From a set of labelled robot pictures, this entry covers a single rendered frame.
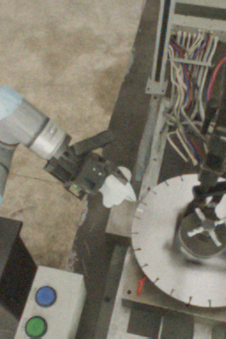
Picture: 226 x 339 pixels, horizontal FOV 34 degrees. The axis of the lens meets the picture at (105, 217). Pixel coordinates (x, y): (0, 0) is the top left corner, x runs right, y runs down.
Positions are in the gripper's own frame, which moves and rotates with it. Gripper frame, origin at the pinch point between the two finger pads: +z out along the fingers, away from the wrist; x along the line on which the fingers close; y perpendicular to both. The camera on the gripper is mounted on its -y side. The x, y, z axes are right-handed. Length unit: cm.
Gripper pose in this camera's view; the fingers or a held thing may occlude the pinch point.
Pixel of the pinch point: (131, 194)
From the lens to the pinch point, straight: 84.1
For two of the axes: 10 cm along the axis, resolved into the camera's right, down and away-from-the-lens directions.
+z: 7.6, 5.5, 3.5
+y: -4.2, 8.2, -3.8
